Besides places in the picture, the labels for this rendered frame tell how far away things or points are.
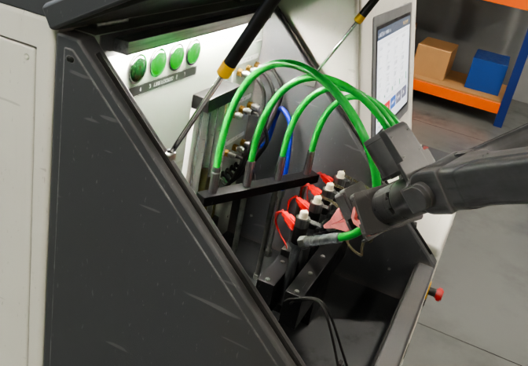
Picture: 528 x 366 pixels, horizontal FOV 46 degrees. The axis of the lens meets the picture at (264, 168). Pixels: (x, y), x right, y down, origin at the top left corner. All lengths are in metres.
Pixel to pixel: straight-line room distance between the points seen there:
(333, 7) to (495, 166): 0.83
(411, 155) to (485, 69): 5.64
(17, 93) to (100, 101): 0.15
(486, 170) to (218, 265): 0.40
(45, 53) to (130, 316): 0.43
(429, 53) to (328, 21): 5.05
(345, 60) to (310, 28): 0.11
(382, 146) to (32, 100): 0.52
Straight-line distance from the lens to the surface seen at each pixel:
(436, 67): 6.49
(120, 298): 1.02
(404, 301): 1.36
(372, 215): 0.93
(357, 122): 0.98
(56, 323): 1.15
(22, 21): 0.97
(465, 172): 0.73
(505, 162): 0.69
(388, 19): 1.72
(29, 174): 1.04
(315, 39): 1.48
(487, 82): 6.48
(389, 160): 0.84
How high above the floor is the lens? 1.69
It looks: 24 degrees down
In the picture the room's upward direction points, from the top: 11 degrees clockwise
